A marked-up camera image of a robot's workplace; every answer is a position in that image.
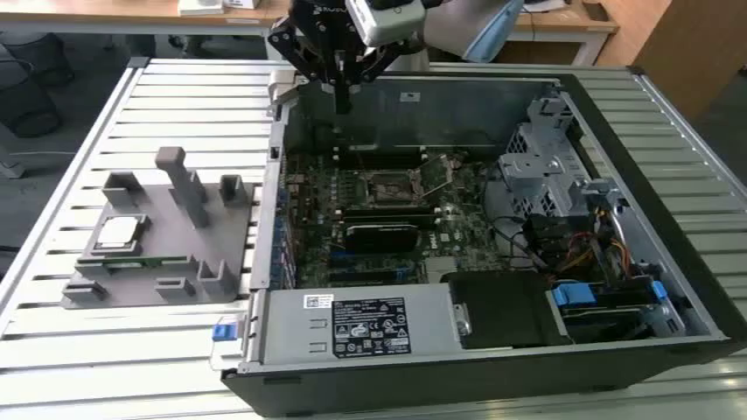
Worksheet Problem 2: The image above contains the grey parts rack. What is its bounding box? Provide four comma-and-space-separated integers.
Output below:
60, 146, 264, 311

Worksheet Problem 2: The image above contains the wooden desk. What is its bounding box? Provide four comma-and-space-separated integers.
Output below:
0, 0, 622, 67

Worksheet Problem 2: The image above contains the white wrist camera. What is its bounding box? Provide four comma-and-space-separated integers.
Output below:
343, 0, 428, 47

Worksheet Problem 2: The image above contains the silver chipset heat sink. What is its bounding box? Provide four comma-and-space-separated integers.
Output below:
424, 256, 458, 284

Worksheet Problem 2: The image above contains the blue case latch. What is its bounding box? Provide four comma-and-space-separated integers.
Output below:
212, 321, 242, 343

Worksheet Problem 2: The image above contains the coloured wire bundle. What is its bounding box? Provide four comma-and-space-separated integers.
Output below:
558, 230, 635, 282

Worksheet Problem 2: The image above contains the black RAM slot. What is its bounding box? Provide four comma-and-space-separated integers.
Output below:
332, 143, 427, 158
342, 205, 438, 217
343, 213, 438, 228
335, 153, 430, 168

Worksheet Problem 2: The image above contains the black fan shroud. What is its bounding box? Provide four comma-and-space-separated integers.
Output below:
448, 270, 571, 351

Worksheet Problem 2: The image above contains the green RAM stick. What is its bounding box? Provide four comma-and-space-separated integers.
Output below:
102, 256, 192, 269

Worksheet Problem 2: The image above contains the green motherboard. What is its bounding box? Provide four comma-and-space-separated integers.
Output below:
278, 146, 512, 291

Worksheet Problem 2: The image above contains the metal socket cover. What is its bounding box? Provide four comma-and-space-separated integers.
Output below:
410, 154, 462, 199

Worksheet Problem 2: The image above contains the black mesh waste bin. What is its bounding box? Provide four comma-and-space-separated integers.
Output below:
0, 59, 63, 139

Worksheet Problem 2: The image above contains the silver power supply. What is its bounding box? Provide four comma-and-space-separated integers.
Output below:
256, 283, 463, 364

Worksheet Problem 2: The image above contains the white box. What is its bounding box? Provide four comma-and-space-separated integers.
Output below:
178, 0, 227, 17

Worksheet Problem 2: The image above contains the CPU socket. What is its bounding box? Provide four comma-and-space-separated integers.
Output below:
363, 169, 426, 207

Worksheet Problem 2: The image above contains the black expansion slot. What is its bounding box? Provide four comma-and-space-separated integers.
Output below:
327, 269, 399, 284

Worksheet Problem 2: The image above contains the silver drive cage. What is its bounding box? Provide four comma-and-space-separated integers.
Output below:
498, 96, 593, 220

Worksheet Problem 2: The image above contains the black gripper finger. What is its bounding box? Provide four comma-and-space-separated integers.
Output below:
267, 16, 347, 113
344, 39, 410, 114

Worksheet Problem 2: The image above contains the blue disk carrier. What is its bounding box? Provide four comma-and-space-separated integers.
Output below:
551, 279, 598, 311

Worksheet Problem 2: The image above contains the silver disk bay bracket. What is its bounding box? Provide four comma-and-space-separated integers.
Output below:
574, 178, 690, 338

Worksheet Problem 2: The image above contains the small black graphics card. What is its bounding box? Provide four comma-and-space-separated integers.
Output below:
343, 222, 422, 255

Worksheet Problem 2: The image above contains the wooden cabinet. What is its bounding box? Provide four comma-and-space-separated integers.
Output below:
594, 0, 747, 123

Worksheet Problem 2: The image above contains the black PC case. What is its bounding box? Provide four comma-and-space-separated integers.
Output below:
219, 65, 747, 419

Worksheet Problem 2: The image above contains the silver CPU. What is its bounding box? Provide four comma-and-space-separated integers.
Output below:
95, 215, 146, 249

